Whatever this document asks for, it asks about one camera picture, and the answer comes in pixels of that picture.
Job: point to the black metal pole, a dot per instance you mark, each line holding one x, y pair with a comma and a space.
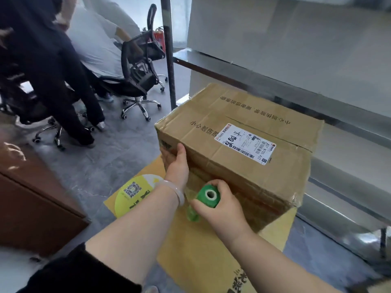
169, 51

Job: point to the person's left hand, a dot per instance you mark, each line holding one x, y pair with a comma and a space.
177, 169

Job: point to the grey metal shelf rack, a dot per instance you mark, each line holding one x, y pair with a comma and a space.
336, 118

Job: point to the person's left thumb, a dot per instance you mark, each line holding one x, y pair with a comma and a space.
181, 152

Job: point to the person's right forearm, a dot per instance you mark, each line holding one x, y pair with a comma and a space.
275, 265

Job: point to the brown wooden desk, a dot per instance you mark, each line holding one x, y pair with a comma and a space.
33, 198

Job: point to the red fire extinguisher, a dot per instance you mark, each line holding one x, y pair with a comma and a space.
159, 38

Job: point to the black sleeve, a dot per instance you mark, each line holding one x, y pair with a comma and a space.
76, 274

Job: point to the yellow cardboard box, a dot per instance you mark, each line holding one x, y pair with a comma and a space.
195, 259

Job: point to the person's right thumb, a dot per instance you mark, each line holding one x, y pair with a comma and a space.
200, 208

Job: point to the large white panel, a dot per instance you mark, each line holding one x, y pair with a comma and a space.
290, 42

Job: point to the person's left forearm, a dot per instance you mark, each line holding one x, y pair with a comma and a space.
137, 228

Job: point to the white jade bangle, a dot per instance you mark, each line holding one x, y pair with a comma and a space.
176, 189

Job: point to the green stretch wrap roll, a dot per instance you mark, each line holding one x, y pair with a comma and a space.
209, 194

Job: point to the brown cardboard box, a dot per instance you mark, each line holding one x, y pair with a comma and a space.
259, 180

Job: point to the round yellow-green sticker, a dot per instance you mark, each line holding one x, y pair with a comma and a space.
134, 192

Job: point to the person's right hand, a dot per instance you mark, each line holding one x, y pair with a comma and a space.
227, 213

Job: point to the white shipping label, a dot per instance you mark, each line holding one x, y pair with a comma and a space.
246, 144

